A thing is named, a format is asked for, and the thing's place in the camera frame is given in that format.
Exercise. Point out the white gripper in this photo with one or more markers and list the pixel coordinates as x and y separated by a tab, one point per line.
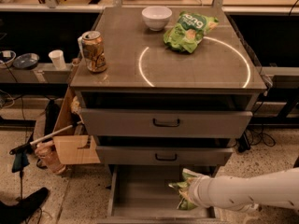
199	190

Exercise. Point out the green jalapeno chip bag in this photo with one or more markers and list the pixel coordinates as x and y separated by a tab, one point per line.
182	187

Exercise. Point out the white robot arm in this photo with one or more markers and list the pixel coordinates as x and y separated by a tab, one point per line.
280	189

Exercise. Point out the open bottom grey drawer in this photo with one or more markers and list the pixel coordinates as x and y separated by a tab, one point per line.
140	195

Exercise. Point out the grey drawer cabinet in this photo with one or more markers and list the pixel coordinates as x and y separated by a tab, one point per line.
144	74

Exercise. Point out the middle grey drawer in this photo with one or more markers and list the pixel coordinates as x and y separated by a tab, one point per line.
164	155

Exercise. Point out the top grey drawer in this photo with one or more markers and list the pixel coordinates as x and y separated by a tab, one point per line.
165	123

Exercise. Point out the green chip bag behind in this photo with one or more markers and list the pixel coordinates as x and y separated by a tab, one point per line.
189	31

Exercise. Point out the brown cardboard box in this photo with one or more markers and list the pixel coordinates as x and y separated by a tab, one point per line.
73	146

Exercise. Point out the clear plastic bottle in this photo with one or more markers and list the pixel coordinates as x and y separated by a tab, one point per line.
48	154

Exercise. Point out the white ceramic bowl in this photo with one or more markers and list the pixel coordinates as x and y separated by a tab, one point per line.
156	17

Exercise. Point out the grabber stick tool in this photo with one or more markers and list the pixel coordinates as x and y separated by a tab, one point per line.
23	147

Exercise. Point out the orange soda can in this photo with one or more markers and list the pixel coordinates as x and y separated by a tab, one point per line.
91	46

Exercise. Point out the white paper cup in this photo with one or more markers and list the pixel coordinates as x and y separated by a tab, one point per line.
57	58

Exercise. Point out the dark round plate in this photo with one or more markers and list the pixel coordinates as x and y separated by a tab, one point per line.
26	61

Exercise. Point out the small bowl at left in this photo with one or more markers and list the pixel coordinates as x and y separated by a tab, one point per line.
7	58

